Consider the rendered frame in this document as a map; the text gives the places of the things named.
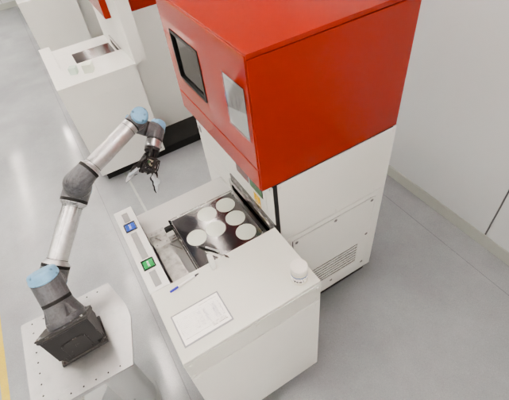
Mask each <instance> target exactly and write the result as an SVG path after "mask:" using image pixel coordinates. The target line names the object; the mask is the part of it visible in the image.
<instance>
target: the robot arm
mask: <svg viewBox="0 0 509 400"><path fill-rule="evenodd" d="M165 128H166V124H165V122H164V121H162V120H160V119H156V118H154V119H152V120H151V121H148V111H147V110H146V109H145V108H143V107H141V106H137V107H135V108H133V109H132V111H131V113H130V115H128V114H127V115H126V116H125V120H124V121H123V122H122V123H121V124H120V125H119V126H118V127H117V128H116V129H115V130H114V131H113V132H112V133H111V134H110V135H109V136H108V137H107V138H106V139H105V140H104V141H103V142H102V143H101V144H100V145H99V146H98V147H97V148H96V149H95V150H94V151H93V152H92V153H91V154H90V155H89V156H88V157H87V158H86V159H85V160H81V161H80V162H79V163H78V164H77V165H76V166H75V167H73V168H72V169H71V170H70V171H69V172H68V173H67V174H66V175H65V176H64V178H63V182H62V186H63V189H62V192H61V195H60V202H61V203H62V206H61V209H60V214H59V217H58V220H57V223H56V227H55V231H54V233H53V237H52V242H51V244H50V248H49V250H48V255H47V258H46V259H45V260H43V261H41V264H40V269H38V270H36V271H34V272H33V273H32V274H30V275H28V276H27V278H26V282H27V283H28V286H29V287H30V289H31V291H32V292H33V294H34V296H35V298H36V300H37V301H38V303H39V305H40V307H41V309H42V310H43V312H44V320H45V325H46V328H47V330H48V331H49V332H51V331H53V330H56V329H58V328H60V327H62V326H64V325H66V324H67V323H69V322H71V321H73V320H74V319H76V318H77V317H79V315H81V314H83V313H84V312H85V311H86V308H85V307H84V305H83V304H82V303H81V302H79V301H78V300H77V299H76V298H75V297H74V296H73V295H72V293H71V292H70V290H69V288H68V286H67V277H68V274H69V271H70V268H71V266H70V264H69V263H68V260H69V256H70V254H71V248H72V245H73V242H74V239H75V234H76V231H77V228H78V224H79V219H80V216H81V213H82V210H83V208H85V207H86V206H87V204H88V201H89V198H90V195H91V192H92V185H93V183H94V181H95V180H96V179H97V178H98V177H99V172H100V171H101V170H102V169H103V168H104V167H105V166H106V165H107V164H108V163H109V162H110V161H111V160H112V159H113V158H114V157H115V155H116V154H117V153H118V152H119V151H120V150H121V149H122V148H123V147H124V146H125V145H126V144H127V142H128V141H129V140H130V139H131V138H132V137H133V136H134V135H135V134H136V133H137V134H140V135H142V136H145V137H147V139H146V141H145V153H144V155H143V156H142V157H141V159H140V160H139V162H138V163H136V164H135V165H133V167H132V168H131V170H130V172H129V174H128V176H127V178H126V181H125V182H126V183H127V182H128V181H130V179H131V178H132V177H134V176H135V175H137V174H138V173H139V172H141V173H147V175H148V174H151V173H152V175H151V177H150V180H151V181H152V185H153V188H154V191H155V192H156V193H157V191H158V185H159V184H160V179H158V173H157V172H158V169H159V166H160V161H159V160H158V159H157V158H156V157H157V155H159V153H160V149H161V148H162V147H161V145H162V141H163V138H164V134H165ZM158 164H159V166H158ZM157 167H158V169H157Z"/></svg>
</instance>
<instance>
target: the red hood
mask: <svg viewBox="0 0 509 400"><path fill-rule="evenodd" d="M421 2H422V0H156V4H157V8H158V11H159V14H160V20H161V22H162V26H163V29H164V34H165V37H166V41H167V43H168V49H169V52H170V55H171V58H172V63H173V67H174V69H175V75H176V78H177V81H178V84H179V88H180V93H181V96H182V99H183V104H184V106H185V107H186V108H187V109H188V111H189V112H190V113H191V114H192V115H193V116H194V117H195V119H196V120H197V121H198V122H199V123H200V124H201V125H202V127H203V128H204V129H205V130H206V131H207V132H208V133H209V134H210V135H211V136H212V137H213V138H214V139H215V140H216V141H217V142H218V144H219V145H220V146H221V147H222V148H223V149H224V150H225V152H226V153H227V154H228V155H229V156H230V157H231V158H232V159H233V161H234V162H235V163H236V164H237V165H238V166H239V167H240V169H241V170H242V171H243V172H244V173H245V174H246V175H247V176H248V177H249V178H250V179H251V180H252V181H253V182H254V183H255V185H256V186H257V187H258V188H259V189H260V190H261V191H264V190H267V189H268V188H270V187H273V186H275V185H276V184H278V183H281V182H283V181H284V180H286V179H289V178H290V177H292V176H294V175H297V174H298V173H300V172H302V171H305V170H306V169H308V168H310V167H313V166H314V165H316V164H318V163H321V162H322V161H324V160H327V159H329V158H330V157H332V156H335V155H337V154H338V153H340V152H343V151H344V150H346V149H348V148H351V147H352V146H354V145H356V144H359V143H360V142H362V141H364V140H367V139H368V138H370V137H373V136H375V135H376V134H378V133H381V132H383V131H384V130H385V129H388V128H390V127H392V126H393V125H396V122H397V118H398V114H399V108H400V103H401V99H402V95H403V88H404V83H405V79H406V75H407V69H408V64H409V60H410V56H411V49H412V44H413V41H414V37H415V30H416V25H417V21H418V14H419V10H420V6H421Z"/></svg>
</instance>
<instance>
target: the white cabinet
mask: <svg viewBox="0 0 509 400"><path fill-rule="evenodd" d="M319 309H320V299H318V300H316V301H315V302H313V303H311V304H310V305H308V306H307V307H305V308H304V309H302V310H300V311H299V312H298V313H295V314H294V315H292V316H291V317H289V318H288V319H286V320H285V321H282V322H281V323H279V324H278V325H277V326H275V327H273V328H272V329H270V330H268V331H267V332H266V333H264V334H262V335H260V336H259V337H257V338H256V339H254V340H252V341H251V342H249V343H248V344H246V345H245V346H243V347H242V348H239V349H238V350H237V351H235V352H233V353H232V354H230V355H229V356H227V357H226V358H224V359H223V360H221V361H219V362H217V363H216V364H215V365H213V366H211V367H209V368H208V369H206V370H205V371H203V372H202V373H200V374H199V375H196V376H195V377H194V378H193V379H192V381H193V382H194V384H195V385H196V387H197V388H198V390H199V392H200V394H201V395H202V396H203V398H204V399H205V400H262V399H263V398H265V397H267V396H268V395H270V394H271V393H272V392H273V391H275V390H277V389H278V388H280V387H281V386H282V385H284V384H285V383H287V382H288V381H290V380H291V379H293V378H294V377H296V376H297V375H299V374H300V373H301V372H303V371H305V370H306V369H307V368H309V367H310V366H312V365H313V364H314V363H316V362H317V358H318V326H319Z"/></svg>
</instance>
